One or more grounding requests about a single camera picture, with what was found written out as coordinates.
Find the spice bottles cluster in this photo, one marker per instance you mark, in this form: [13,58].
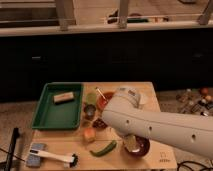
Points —
[198,102]

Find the small metal cup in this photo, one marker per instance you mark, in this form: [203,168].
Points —
[89,111]

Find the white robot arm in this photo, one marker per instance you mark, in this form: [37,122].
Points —
[191,133]

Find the dark grape bunch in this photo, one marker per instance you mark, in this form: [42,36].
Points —
[99,124]

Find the green pepper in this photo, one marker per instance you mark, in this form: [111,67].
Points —
[111,146]

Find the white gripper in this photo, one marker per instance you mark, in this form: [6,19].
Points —
[130,143]

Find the tan block in tray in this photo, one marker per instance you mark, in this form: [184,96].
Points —
[63,97]

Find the green cup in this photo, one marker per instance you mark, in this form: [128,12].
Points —
[91,98]

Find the white handled dish brush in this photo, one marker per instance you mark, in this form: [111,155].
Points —
[70,160]

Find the dark brown bowl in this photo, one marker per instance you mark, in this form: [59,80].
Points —
[144,146]

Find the green plastic tray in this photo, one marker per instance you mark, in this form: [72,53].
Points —
[61,116]

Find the orange peach fruit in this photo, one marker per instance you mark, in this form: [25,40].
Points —
[89,134]

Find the black pole stand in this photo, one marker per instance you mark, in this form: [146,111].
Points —
[9,159]

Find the orange bowl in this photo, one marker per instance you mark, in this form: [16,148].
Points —
[102,101]

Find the white plastic cup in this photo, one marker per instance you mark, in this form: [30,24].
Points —
[143,99]

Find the blue grey sponge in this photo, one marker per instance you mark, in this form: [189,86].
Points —
[34,161]

